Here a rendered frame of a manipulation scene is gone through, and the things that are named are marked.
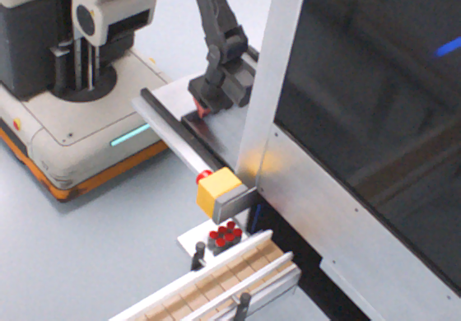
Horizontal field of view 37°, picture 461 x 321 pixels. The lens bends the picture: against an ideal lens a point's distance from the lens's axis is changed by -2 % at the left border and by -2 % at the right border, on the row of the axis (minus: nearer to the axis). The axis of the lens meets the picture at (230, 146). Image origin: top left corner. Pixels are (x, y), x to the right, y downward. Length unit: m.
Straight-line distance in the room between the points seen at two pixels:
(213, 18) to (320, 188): 0.45
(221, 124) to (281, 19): 0.60
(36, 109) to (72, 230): 0.45
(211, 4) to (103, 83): 1.28
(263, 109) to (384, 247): 0.33
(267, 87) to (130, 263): 1.37
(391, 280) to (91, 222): 1.56
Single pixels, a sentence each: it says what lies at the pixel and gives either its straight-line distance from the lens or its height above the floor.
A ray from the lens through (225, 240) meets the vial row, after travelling 1.41.
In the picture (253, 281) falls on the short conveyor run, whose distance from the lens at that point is 1.32.
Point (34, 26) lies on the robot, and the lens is 2.42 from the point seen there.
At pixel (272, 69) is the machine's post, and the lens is 1.19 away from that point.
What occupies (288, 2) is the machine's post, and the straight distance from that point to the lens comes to 1.10.
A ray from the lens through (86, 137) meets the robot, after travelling 2.47.
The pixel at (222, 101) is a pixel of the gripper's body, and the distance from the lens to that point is 1.60.
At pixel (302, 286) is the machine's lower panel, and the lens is 1.43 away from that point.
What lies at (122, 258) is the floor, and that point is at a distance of 2.48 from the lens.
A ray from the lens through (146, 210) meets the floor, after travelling 2.61.
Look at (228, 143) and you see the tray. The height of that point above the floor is 0.88.
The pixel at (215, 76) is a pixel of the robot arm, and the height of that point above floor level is 1.06.
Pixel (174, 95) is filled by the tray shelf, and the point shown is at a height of 0.88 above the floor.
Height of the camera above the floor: 2.06
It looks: 46 degrees down
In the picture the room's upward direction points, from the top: 11 degrees clockwise
